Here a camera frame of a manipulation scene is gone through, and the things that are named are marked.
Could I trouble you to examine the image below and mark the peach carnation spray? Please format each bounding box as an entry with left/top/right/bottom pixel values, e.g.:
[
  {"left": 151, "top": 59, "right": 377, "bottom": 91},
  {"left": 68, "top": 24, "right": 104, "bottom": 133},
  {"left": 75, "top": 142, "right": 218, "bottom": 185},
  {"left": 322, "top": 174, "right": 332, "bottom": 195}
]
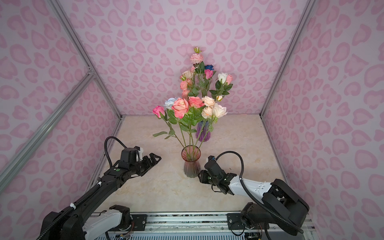
[{"left": 196, "top": 96, "right": 216, "bottom": 148}]

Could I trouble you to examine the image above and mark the purple blue glass vase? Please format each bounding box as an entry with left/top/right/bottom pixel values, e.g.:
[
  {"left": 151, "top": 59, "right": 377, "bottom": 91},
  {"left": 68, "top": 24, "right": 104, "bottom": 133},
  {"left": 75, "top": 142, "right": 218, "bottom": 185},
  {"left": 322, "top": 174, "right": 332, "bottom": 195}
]
[{"left": 196, "top": 121, "right": 211, "bottom": 142}]

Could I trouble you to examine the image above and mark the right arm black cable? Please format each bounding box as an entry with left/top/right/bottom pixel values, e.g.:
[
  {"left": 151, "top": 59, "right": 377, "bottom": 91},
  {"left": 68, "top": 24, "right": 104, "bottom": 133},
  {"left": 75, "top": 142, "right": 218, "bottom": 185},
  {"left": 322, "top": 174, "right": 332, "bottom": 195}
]
[{"left": 215, "top": 150, "right": 304, "bottom": 235}]

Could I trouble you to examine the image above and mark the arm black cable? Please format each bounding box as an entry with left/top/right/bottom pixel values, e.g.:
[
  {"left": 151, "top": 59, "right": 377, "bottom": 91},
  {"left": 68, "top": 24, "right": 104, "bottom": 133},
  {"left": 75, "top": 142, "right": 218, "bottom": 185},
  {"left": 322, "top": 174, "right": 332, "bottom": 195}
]
[
  {"left": 215, "top": 150, "right": 304, "bottom": 235},
  {"left": 103, "top": 136, "right": 127, "bottom": 169}
]

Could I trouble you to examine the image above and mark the magenta rose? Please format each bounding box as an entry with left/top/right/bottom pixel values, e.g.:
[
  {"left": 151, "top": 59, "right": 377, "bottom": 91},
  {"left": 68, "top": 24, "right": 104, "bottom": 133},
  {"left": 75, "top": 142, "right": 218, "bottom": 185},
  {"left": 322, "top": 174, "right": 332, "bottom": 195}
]
[{"left": 204, "top": 69, "right": 214, "bottom": 91}]

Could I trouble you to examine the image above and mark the hot pink rose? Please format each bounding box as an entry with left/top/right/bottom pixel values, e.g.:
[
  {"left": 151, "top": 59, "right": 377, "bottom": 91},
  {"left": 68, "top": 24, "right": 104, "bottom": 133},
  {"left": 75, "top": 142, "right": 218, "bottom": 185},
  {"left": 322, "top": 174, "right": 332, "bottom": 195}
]
[{"left": 153, "top": 106, "right": 187, "bottom": 148}]

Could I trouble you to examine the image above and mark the red glass vase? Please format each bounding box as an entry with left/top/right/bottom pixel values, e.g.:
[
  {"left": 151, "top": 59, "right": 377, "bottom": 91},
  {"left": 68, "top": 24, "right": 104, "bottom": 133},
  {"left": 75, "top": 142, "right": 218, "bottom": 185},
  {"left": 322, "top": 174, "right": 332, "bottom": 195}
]
[{"left": 181, "top": 145, "right": 201, "bottom": 178}]

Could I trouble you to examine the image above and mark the pink rose spray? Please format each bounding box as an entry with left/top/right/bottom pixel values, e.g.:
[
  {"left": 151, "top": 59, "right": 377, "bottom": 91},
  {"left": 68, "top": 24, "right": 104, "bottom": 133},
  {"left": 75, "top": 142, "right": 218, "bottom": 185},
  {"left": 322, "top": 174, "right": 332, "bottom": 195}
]
[{"left": 180, "top": 47, "right": 208, "bottom": 99}]

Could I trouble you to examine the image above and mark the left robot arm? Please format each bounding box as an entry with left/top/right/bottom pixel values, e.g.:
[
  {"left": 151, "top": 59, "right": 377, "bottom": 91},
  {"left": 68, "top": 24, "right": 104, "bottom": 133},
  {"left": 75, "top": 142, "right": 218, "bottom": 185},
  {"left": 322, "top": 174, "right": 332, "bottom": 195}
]
[{"left": 37, "top": 147, "right": 162, "bottom": 240}]

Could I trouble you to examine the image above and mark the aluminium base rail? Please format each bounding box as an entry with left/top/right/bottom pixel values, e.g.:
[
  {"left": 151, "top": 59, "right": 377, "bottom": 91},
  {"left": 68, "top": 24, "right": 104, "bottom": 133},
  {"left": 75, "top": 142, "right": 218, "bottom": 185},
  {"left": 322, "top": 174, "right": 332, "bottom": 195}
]
[{"left": 56, "top": 210, "right": 319, "bottom": 240}]

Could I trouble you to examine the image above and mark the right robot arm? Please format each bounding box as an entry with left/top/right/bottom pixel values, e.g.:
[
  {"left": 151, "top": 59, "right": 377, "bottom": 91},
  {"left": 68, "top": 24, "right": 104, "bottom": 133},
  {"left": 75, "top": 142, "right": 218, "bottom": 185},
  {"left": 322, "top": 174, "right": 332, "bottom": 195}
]
[{"left": 198, "top": 156, "right": 310, "bottom": 236}]

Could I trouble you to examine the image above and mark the cream peach rose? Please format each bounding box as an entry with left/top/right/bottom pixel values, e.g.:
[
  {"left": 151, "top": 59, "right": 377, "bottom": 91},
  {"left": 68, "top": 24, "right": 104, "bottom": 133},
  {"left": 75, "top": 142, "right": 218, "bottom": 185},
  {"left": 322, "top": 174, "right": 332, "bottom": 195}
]
[{"left": 199, "top": 103, "right": 228, "bottom": 148}]

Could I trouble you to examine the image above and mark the right corner aluminium post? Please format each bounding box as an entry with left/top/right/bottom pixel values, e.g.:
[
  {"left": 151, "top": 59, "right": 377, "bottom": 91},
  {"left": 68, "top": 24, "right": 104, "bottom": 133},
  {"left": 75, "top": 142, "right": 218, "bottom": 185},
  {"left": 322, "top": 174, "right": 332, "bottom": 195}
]
[{"left": 260, "top": 0, "right": 319, "bottom": 120}]

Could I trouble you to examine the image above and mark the left diagonal aluminium frame bar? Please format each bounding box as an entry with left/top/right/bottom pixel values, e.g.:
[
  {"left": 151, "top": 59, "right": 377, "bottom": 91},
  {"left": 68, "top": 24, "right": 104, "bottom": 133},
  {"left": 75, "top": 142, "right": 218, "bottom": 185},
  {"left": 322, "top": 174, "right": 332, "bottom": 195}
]
[{"left": 1, "top": 71, "right": 95, "bottom": 193}]

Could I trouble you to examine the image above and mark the corner aluminium post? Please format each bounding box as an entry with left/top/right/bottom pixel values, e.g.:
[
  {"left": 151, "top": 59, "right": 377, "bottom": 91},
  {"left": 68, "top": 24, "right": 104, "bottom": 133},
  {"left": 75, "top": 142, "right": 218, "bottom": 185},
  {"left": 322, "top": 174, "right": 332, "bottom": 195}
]
[
  {"left": 260, "top": 0, "right": 319, "bottom": 120},
  {"left": 47, "top": 0, "right": 123, "bottom": 120}
]

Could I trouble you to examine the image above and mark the cream white rose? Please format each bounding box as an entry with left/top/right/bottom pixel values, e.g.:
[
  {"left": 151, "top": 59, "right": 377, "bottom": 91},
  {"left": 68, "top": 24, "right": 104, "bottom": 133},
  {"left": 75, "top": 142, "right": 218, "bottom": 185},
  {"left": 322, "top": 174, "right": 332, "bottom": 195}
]
[{"left": 182, "top": 70, "right": 194, "bottom": 80}]

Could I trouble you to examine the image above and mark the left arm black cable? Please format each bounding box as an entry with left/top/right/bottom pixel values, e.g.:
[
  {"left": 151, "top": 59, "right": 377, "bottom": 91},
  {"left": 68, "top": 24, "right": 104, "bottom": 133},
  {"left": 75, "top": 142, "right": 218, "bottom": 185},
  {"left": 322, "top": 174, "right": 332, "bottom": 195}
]
[{"left": 103, "top": 136, "right": 127, "bottom": 169}]

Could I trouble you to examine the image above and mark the coral red rose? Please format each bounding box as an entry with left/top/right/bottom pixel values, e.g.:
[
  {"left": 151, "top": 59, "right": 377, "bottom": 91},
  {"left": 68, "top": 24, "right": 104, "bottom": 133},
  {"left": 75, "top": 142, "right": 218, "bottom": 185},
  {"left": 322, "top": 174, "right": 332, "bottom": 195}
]
[{"left": 188, "top": 97, "right": 205, "bottom": 146}]

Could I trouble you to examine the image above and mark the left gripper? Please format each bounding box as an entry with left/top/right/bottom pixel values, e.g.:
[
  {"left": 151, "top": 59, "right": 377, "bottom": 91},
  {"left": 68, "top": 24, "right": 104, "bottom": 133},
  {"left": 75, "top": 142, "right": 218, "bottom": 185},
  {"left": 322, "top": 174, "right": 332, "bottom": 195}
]
[{"left": 130, "top": 152, "right": 162, "bottom": 176}]

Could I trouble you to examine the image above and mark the pale blue white rose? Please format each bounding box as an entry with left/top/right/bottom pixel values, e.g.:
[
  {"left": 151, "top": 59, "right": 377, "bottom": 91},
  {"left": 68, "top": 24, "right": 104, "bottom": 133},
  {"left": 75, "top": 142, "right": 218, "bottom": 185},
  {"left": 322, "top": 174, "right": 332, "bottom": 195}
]
[{"left": 164, "top": 98, "right": 177, "bottom": 110}]

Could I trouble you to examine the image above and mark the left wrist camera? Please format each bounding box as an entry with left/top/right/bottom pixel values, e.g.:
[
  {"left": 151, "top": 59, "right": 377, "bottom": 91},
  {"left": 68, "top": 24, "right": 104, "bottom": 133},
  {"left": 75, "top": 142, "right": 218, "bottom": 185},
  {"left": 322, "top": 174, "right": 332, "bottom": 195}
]
[{"left": 134, "top": 146, "right": 144, "bottom": 162}]

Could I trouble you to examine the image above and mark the left corner aluminium post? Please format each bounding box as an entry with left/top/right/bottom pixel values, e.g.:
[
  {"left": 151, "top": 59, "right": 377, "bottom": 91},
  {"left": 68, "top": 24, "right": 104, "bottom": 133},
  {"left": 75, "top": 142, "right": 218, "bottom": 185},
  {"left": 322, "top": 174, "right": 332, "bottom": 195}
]
[{"left": 47, "top": 0, "right": 123, "bottom": 120}]

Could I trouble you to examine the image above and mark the salmon pink rose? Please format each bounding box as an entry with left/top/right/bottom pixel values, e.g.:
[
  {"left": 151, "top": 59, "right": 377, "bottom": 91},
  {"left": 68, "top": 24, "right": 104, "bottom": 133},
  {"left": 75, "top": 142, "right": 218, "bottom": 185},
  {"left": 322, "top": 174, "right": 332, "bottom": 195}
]
[{"left": 172, "top": 98, "right": 190, "bottom": 147}]

